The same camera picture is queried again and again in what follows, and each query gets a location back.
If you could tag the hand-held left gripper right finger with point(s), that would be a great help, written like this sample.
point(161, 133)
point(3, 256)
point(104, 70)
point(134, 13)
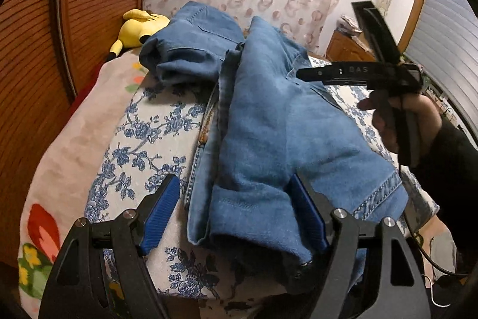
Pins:
point(310, 218)

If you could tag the stack of papers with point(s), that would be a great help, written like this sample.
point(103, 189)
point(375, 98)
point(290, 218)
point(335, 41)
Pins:
point(349, 25)

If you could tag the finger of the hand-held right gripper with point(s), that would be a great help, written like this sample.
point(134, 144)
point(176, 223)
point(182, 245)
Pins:
point(377, 31)
point(317, 73)

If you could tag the flower print blanket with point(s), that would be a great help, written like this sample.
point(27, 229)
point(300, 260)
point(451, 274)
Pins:
point(74, 154)

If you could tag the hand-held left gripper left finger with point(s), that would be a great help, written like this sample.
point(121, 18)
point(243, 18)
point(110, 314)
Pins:
point(160, 214)

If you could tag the wooden cabinet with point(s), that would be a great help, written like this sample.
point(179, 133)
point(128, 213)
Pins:
point(345, 50)

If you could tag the person's right hand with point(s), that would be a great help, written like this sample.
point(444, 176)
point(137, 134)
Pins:
point(379, 113)

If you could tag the yellow plush toy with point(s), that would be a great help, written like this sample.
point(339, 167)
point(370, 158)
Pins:
point(140, 29)

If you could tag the white blue floral cloth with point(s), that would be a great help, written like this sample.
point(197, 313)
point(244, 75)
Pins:
point(149, 139)

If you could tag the wooden headboard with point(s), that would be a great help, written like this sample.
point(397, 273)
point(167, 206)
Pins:
point(93, 5)

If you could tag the blue denim pants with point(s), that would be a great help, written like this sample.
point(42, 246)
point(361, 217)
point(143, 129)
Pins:
point(261, 117)

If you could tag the grey window blind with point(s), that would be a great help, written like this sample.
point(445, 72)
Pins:
point(444, 35)

